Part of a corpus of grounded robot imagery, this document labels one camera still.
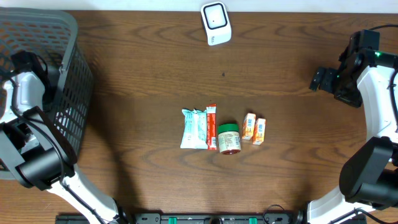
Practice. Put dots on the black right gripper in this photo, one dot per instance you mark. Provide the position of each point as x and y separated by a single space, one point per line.
354 98

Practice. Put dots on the orange juice box pair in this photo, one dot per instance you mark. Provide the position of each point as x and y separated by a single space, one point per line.
254 129

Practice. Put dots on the green lid white jar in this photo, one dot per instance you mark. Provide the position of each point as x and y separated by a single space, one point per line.
229 139

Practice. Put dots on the red snack packet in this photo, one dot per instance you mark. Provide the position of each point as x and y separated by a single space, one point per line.
211 127

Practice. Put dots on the light teal snack packet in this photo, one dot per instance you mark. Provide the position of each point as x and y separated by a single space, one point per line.
195 129

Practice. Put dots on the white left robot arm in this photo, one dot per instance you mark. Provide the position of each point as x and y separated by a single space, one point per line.
39 138

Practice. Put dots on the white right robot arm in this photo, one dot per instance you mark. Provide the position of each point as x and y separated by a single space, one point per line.
366 77

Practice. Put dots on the white barcode scanner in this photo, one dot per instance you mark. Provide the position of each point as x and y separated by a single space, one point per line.
216 23

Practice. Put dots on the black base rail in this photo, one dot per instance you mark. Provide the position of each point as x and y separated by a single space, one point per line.
155 218

